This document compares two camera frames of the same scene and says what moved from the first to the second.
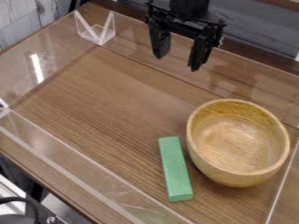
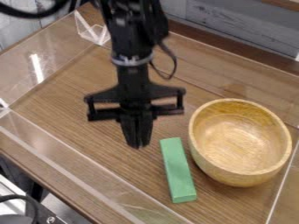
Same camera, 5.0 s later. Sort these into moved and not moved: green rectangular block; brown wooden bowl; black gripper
Moved: black gripper
Not moved: brown wooden bowl; green rectangular block
